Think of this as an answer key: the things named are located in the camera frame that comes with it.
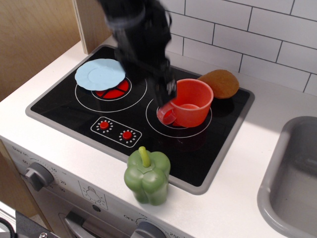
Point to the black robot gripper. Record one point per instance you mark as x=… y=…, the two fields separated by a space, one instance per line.
x=141 y=42

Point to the red plastic toy cup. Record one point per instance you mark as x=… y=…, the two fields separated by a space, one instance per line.
x=191 y=105

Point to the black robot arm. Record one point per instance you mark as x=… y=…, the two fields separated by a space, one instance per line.
x=116 y=8

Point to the light blue toy plate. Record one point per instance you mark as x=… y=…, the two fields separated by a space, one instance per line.
x=100 y=74

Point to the brown toy chicken drumstick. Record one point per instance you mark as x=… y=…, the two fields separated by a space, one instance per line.
x=222 y=82

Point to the black toy stove top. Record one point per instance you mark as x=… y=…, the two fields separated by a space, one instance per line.
x=120 y=120

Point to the green toy bell pepper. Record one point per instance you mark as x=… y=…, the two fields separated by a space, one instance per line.
x=147 y=176

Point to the grey oven temperature knob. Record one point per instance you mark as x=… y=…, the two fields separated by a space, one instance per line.
x=147 y=230

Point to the grey timer knob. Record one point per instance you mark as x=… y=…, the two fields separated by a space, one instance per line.
x=38 y=176

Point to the grey toy sink basin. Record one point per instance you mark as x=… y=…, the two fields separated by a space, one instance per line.
x=287 y=197

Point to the grey oven door handle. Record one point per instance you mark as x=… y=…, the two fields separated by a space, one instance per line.
x=75 y=224

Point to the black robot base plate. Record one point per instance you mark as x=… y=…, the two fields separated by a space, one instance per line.
x=20 y=226

